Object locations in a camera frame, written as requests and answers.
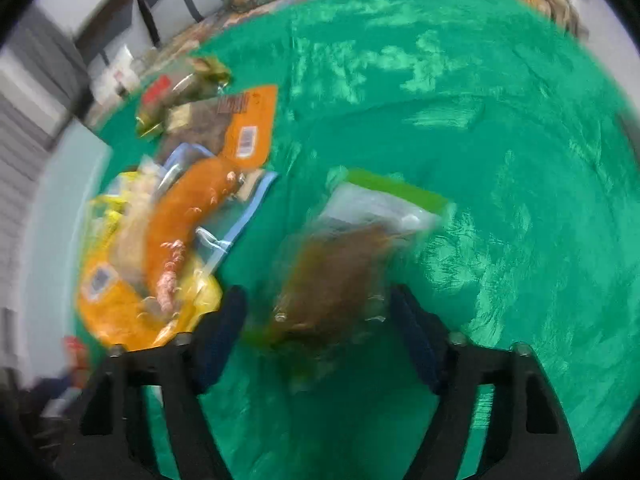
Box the white paper bag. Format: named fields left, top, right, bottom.
left=88, top=44, right=140, bottom=105

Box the green embroidered bedspread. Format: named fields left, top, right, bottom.
left=197, top=0, right=639, bottom=479

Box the dark snack orange-edged pouch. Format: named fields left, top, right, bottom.
left=155, top=84, right=278, bottom=169

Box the white storage box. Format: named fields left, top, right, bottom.
left=15, top=119, right=111, bottom=384

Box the orange sausage clear pack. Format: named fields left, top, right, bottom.
left=143, top=144, right=277, bottom=318

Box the red snack packet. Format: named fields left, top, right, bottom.
left=63, top=336, right=91, bottom=389

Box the grey pillow centre left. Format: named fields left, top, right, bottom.
left=76, top=0, right=222, bottom=61

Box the orange yellow snack packet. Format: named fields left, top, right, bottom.
left=76, top=168, right=222, bottom=350

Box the grey curtain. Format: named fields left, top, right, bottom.
left=1, top=4, right=89, bottom=368

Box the red green nut bag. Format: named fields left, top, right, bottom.
left=136, top=56, right=232, bottom=136

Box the brown snack green-edged pouch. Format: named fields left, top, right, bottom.
left=244, top=169, right=449, bottom=348

